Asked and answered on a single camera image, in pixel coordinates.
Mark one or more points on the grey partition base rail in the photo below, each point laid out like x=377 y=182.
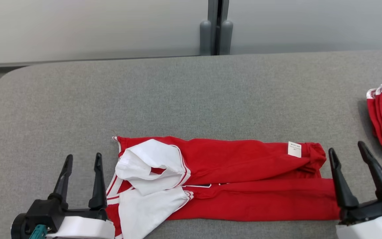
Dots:
x=78 y=61

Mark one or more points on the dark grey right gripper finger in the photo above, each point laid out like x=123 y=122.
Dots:
x=345 y=189
x=378 y=172

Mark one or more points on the red Bulls 23 jersey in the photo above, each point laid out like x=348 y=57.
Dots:
x=244 y=166

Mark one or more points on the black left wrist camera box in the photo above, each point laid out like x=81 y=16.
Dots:
x=41 y=212

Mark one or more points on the grey round partition post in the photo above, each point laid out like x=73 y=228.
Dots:
x=226 y=38
x=205 y=38

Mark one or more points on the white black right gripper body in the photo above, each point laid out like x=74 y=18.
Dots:
x=370 y=225

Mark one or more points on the teal left camera connector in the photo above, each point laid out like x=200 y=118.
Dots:
x=38 y=232

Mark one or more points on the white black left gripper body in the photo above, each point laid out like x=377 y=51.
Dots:
x=85 y=229

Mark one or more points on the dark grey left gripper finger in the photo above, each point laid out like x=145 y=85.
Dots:
x=61 y=186
x=98 y=192

